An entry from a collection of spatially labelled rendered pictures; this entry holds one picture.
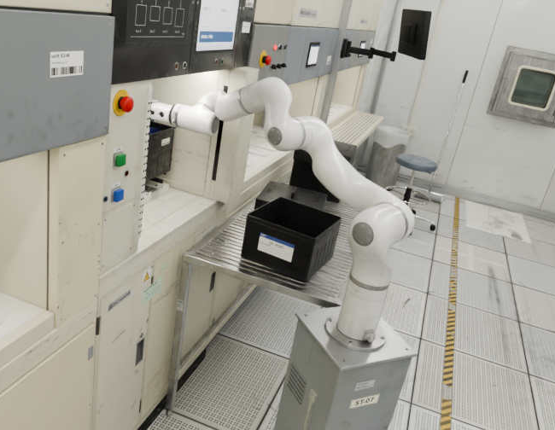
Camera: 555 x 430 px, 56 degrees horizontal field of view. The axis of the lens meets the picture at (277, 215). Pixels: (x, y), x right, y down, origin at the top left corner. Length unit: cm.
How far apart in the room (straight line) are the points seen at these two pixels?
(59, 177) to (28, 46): 30
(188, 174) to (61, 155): 99
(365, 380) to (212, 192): 98
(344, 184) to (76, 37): 78
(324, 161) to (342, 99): 342
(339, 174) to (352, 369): 55
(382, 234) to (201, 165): 96
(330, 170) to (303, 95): 196
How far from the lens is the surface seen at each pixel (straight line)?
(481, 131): 603
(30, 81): 114
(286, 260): 187
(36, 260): 140
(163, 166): 210
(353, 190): 151
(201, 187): 216
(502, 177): 614
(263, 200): 226
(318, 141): 161
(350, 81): 490
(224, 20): 186
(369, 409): 172
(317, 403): 167
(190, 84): 210
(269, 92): 164
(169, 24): 154
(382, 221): 141
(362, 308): 156
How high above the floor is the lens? 165
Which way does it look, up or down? 22 degrees down
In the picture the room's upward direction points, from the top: 11 degrees clockwise
